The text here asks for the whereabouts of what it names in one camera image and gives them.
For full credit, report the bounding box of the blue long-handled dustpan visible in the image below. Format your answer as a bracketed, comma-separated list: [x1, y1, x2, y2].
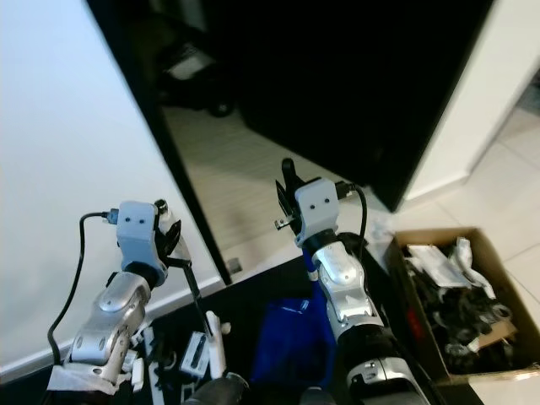
[251, 250, 340, 391]

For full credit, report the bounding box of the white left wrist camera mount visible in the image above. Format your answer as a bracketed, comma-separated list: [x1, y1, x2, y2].
[116, 200, 166, 268]

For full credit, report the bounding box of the brown cardboard box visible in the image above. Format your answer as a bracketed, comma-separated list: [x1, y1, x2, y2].
[386, 225, 540, 386]

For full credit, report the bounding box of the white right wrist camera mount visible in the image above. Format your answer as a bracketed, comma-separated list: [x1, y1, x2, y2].
[293, 177, 343, 241]

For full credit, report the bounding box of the grey left robot leg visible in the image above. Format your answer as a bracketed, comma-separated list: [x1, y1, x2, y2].
[189, 375, 251, 405]

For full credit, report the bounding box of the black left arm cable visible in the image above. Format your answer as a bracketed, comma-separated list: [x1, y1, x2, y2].
[47, 210, 121, 365]

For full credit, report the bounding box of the black door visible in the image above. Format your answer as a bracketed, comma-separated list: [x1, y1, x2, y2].
[202, 0, 497, 213]

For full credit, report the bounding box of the heap of black parts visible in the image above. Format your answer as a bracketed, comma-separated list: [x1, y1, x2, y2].
[409, 268, 517, 374]

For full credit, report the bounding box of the white plastic packaging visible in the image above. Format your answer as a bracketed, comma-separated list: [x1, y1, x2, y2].
[403, 238, 497, 298]

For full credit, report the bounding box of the black door frame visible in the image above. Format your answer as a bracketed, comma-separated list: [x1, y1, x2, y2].
[86, 0, 235, 284]

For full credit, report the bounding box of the grey robot leg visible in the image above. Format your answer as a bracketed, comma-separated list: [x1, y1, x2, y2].
[299, 386, 343, 405]
[189, 375, 251, 405]

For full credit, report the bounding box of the grey right robot leg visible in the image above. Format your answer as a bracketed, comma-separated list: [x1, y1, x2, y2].
[299, 386, 343, 405]

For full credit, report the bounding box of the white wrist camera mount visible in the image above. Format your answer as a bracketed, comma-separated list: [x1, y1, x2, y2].
[116, 200, 166, 268]
[293, 177, 343, 241]

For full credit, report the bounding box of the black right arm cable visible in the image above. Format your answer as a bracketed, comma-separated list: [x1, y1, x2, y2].
[341, 181, 370, 261]

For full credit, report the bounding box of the dark wheeled cart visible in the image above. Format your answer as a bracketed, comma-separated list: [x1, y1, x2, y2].
[156, 38, 241, 119]

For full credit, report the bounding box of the white rectangular bracket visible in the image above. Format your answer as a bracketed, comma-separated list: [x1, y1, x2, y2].
[181, 331, 213, 379]

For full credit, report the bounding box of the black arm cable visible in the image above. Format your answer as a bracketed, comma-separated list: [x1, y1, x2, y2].
[47, 210, 121, 365]
[341, 181, 370, 261]

